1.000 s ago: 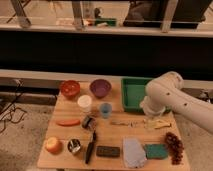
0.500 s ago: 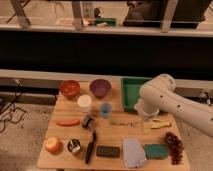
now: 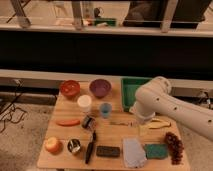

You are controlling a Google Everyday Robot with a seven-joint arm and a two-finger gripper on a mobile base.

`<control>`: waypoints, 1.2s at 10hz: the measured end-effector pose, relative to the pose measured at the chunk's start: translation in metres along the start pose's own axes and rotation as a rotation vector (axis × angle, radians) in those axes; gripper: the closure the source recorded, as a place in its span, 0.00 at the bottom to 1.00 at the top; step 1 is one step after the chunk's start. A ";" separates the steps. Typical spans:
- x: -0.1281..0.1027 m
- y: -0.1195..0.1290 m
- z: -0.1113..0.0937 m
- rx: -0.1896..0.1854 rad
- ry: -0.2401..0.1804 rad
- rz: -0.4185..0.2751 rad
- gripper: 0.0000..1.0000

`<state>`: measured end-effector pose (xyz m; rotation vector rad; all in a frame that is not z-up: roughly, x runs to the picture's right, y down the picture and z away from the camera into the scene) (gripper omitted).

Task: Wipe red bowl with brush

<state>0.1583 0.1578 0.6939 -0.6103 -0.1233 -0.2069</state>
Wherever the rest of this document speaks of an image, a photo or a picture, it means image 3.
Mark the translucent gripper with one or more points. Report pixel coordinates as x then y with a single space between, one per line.
143 129

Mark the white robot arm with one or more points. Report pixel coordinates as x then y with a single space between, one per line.
154 97

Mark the purple bowl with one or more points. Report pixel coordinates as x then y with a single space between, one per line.
100 87

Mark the red bowl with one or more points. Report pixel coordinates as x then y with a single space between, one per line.
69 88

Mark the yellow banana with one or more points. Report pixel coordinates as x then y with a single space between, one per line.
157 123

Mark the green sponge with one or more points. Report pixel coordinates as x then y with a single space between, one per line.
156 151

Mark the grey blue cloth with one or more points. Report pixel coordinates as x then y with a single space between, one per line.
133 153

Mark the bunch of red grapes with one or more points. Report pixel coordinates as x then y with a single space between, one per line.
175 146

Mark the dark green scouring pad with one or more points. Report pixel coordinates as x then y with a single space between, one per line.
108 151

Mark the small blue cup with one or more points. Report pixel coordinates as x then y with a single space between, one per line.
105 110

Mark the green plastic tray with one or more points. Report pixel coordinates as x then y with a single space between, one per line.
128 89

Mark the metal can lying down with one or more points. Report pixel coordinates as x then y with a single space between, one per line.
88 123

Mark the white cup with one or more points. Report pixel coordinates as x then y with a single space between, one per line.
85 103

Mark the small metal cup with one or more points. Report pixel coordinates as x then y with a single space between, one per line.
74 146

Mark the orange carrot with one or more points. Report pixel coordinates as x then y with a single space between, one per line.
68 123

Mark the red yellow apple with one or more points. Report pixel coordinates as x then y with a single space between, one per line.
53 145

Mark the green box on shelf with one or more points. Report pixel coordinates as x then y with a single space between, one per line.
105 22

